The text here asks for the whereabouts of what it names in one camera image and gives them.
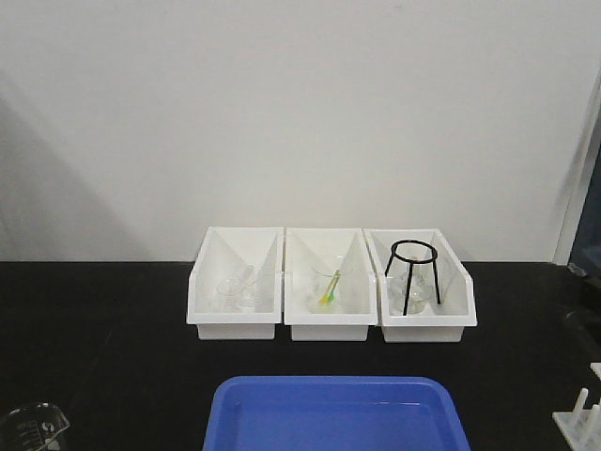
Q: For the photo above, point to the black wire tripod stand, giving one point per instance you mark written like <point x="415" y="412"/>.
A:
<point x="398" y="250"/>

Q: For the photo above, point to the left white storage bin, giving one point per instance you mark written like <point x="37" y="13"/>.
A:
<point x="224" y="252"/>

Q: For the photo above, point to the glass flask in right bin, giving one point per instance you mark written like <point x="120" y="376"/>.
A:
<point x="409" y="291"/>

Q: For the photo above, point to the grey pegboard drying rack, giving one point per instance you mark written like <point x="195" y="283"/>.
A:
<point x="585" y="254"/>

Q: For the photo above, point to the yellow green plastic spatulas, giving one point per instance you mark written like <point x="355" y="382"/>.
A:
<point x="328" y="295"/>

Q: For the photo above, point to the white storage bin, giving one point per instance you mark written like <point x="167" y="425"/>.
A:
<point x="437" y="323"/>
<point x="304" y="246"/>
<point x="224" y="252"/>

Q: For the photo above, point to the right white storage bin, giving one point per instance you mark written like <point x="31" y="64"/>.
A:
<point x="437" y="323"/>

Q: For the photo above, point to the small glassware in left bin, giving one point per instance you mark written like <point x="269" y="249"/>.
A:
<point x="239" y="293"/>

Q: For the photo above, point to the glass beaker in middle bin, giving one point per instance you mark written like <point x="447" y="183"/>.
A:
<point x="326" y="276"/>

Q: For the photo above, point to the blue plastic tray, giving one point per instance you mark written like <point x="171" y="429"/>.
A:
<point x="333" y="413"/>

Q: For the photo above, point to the middle white storage bin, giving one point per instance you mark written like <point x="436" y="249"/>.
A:
<point x="304" y="246"/>

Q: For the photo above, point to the clear glass beaker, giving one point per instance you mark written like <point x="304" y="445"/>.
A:
<point x="34" y="426"/>

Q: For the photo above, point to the white test tube rack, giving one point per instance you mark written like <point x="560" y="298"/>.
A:
<point x="580" y="427"/>

